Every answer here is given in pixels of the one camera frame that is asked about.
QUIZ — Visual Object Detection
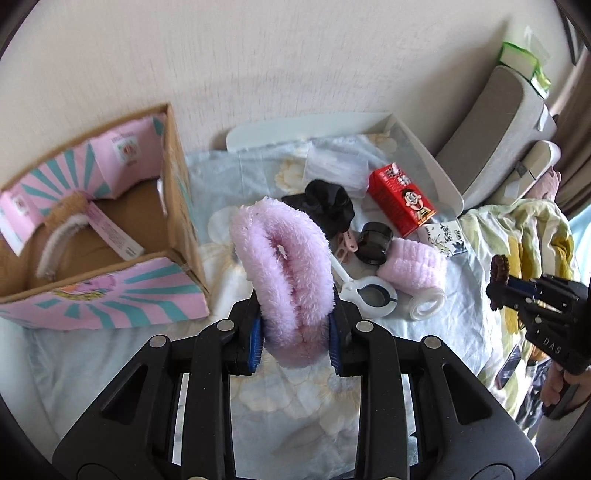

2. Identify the beige curtain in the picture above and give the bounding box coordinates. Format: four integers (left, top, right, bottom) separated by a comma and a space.
545, 14, 591, 222

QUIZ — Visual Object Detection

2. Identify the cardboard box with pink lining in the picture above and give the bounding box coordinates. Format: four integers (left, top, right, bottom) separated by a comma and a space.
0, 102, 209, 332

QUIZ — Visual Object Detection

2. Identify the white plastic tool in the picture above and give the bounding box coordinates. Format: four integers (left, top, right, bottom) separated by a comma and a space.
329, 251, 399, 318

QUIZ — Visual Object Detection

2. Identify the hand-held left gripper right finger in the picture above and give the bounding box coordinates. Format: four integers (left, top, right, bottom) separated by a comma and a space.
325, 295, 541, 480

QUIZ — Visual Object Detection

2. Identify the green white box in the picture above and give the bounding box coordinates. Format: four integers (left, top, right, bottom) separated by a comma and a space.
498, 41, 552, 97

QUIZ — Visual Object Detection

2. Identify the yellow green floral quilt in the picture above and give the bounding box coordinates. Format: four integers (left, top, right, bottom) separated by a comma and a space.
457, 198, 578, 439

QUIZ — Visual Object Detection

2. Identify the pink fluffy headband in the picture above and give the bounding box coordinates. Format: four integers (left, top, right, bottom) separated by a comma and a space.
230, 196, 335, 369

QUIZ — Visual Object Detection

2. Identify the small printed white packet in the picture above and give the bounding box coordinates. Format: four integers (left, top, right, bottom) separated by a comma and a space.
418, 220, 469, 256

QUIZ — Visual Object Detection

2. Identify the clear plastic bag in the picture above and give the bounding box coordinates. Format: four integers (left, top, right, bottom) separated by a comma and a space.
302, 143, 370, 192

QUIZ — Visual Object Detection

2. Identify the pink fluffy wristband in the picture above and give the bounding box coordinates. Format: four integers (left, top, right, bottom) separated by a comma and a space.
376, 236, 448, 301

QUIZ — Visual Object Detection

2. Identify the brown knitted plush toy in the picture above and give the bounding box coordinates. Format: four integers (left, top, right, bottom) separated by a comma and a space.
36, 193, 93, 280

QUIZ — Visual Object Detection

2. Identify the small black jar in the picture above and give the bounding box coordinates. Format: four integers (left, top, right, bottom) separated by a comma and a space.
356, 222, 394, 266

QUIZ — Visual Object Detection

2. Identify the person's right hand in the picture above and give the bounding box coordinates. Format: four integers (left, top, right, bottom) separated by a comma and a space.
541, 362, 565, 416

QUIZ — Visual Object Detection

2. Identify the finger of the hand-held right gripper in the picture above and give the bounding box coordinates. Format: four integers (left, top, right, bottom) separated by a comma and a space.
486, 282, 536, 315
505, 276, 543, 298

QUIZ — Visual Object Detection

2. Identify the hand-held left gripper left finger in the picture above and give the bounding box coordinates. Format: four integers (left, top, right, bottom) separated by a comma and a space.
52, 299, 266, 480

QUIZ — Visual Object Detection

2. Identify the light blue floral blanket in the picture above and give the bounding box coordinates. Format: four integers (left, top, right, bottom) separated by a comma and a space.
23, 134, 509, 462

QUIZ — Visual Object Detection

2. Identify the black scrunchie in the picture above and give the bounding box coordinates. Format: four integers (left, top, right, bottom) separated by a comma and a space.
281, 180, 356, 238

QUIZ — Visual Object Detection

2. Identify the red milk carton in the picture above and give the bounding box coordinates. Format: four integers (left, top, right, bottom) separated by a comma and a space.
367, 162, 437, 236

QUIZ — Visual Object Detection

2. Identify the white plastic tray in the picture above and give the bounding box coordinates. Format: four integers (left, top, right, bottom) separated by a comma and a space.
225, 111, 465, 220

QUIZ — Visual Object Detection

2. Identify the dark phone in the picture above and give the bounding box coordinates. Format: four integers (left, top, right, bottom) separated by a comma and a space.
495, 346, 522, 389

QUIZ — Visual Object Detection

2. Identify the long pink and white tag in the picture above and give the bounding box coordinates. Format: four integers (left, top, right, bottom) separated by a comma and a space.
85, 203, 144, 261

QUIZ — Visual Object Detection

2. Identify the clear tape roll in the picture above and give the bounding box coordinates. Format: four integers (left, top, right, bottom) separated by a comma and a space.
407, 284, 448, 321

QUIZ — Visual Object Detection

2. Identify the pink hair clip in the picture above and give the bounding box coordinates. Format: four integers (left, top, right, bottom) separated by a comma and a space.
329, 231, 358, 264

